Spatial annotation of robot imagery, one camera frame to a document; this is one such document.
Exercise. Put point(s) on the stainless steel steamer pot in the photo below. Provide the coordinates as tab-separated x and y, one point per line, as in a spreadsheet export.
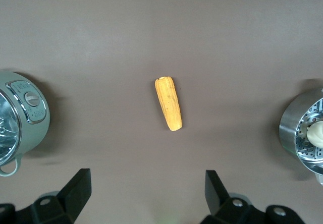
290	123

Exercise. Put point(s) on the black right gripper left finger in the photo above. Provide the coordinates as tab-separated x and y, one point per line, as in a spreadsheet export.
65	203

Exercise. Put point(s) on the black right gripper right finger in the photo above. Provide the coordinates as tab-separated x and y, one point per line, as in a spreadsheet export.
227	209

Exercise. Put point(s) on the white steamed bun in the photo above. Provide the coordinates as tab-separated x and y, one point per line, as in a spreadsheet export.
316	133

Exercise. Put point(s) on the yellow corn cob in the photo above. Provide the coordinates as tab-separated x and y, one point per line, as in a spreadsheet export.
168	103

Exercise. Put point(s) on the steel cooking pot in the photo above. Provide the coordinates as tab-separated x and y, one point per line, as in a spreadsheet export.
32	128

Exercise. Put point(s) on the brown table cover sheet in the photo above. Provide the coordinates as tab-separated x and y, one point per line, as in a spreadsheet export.
161	32

